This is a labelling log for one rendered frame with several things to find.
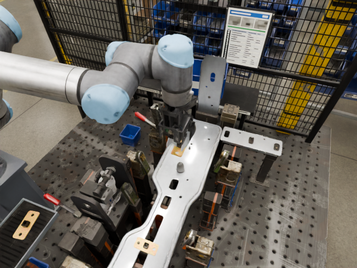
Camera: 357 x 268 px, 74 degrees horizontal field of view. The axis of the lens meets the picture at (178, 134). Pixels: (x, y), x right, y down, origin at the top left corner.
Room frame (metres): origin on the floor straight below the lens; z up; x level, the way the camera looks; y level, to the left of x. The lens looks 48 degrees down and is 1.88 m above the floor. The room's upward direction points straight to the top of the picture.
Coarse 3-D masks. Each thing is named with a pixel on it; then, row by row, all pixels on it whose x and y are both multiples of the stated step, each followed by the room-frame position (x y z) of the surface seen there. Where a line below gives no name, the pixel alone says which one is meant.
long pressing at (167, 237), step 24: (216, 144) 0.73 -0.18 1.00; (168, 168) 0.59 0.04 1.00; (192, 168) 0.59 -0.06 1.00; (168, 192) 0.47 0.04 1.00; (192, 192) 0.47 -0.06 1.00; (168, 216) 0.37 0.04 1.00; (168, 240) 0.29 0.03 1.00; (120, 264) 0.21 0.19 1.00; (144, 264) 0.21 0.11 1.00; (168, 264) 0.21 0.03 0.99
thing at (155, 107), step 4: (156, 104) 0.77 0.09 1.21; (152, 108) 0.75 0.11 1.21; (156, 108) 0.76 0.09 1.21; (160, 108) 0.74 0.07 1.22; (152, 112) 0.75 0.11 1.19; (156, 112) 0.74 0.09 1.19; (160, 112) 0.74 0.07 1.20; (156, 116) 0.74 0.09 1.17; (160, 116) 0.76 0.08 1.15; (156, 120) 0.74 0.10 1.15; (160, 120) 0.76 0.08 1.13; (156, 124) 0.74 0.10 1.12; (156, 128) 0.74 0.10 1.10; (160, 128) 0.74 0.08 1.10; (164, 128) 0.76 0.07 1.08; (160, 132) 0.74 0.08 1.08
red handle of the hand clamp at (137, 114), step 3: (135, 114) 0.79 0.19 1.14; (138, 114) 0.79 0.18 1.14; (141, 114) 0.79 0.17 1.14; (138, 117) 0.78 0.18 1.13; (141, 117) 0.78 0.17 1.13; (144, 117) 0.79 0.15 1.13; (144, 120) 0.77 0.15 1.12; (147, 120) 0.78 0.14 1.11; (147, 123) 0.77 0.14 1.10; (150, 123) 0.77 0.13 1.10; (153, 123) 0.77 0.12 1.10; (150, 126) 0.76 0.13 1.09; (153, 126) 0.76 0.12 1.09; (156, 129) 0.75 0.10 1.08
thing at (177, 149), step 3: (180, 144) 0.50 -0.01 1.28; (174, 147) 0.49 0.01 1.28; (177, 147) 0.49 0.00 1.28; (180, 147) 0.49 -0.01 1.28; (174, 150) 0.47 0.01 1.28; (177, 150) 0.47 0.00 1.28; (180, 150) 0.47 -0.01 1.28; (183, 150) 0.47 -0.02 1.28; (171, 153) 0.46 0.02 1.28; (174, 153) 0.46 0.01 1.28; (180, 153) 0.46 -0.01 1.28; (180, 156) 0.45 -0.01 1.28
